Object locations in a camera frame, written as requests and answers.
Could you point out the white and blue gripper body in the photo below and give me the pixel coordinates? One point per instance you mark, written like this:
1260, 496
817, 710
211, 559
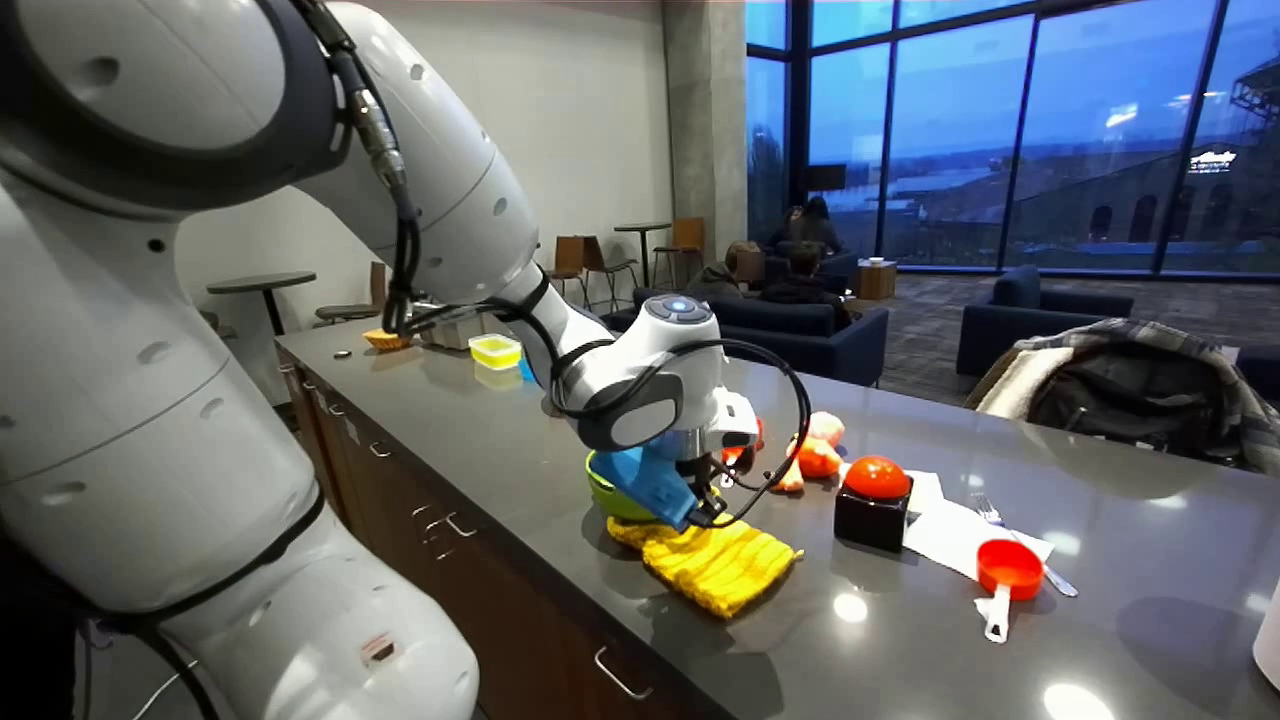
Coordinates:
676, 475

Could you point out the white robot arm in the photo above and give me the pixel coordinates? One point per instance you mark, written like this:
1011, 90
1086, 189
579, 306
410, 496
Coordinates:
146, 471

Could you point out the green plastic bowl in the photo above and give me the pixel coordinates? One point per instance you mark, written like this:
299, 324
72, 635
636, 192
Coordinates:
609, 496

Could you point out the yellow knitted cloth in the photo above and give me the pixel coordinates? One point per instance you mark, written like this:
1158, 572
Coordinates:
717, 569

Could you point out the orange plush toy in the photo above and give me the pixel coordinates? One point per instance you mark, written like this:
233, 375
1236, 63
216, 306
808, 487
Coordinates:
817, 463

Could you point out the yellow plastic container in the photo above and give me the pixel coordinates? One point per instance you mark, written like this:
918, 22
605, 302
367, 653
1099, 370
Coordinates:
493, 355

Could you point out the dark blue sofa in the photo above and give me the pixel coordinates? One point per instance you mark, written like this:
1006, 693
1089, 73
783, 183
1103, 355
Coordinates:
808, 339

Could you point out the seated person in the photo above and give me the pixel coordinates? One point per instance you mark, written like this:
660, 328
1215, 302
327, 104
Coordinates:
734, 269

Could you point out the wooden chair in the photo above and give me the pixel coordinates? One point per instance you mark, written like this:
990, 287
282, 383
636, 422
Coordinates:
681, 255

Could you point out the white paper sheet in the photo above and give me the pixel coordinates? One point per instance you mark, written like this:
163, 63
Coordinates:
953, 535

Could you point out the dark blue armchair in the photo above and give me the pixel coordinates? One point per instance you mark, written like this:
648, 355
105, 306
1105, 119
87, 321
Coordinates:
1025, 306

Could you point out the red measuring cup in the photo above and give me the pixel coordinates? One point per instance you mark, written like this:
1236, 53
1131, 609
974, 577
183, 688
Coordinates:
1006, 572

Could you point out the grey jacket on chair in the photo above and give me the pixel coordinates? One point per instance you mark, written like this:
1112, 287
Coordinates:
1136, 383

